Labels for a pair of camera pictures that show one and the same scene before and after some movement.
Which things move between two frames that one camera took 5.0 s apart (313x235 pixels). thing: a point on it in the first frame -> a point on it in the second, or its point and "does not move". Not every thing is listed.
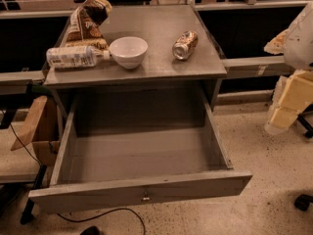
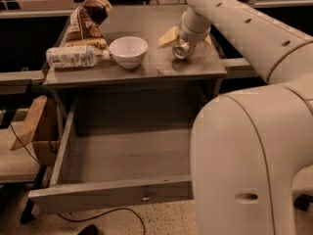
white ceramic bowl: (128, 51) does not move
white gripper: (299, 44) -> (193, 36)
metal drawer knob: (146, 197) does not move
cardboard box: (41, 128) does not move
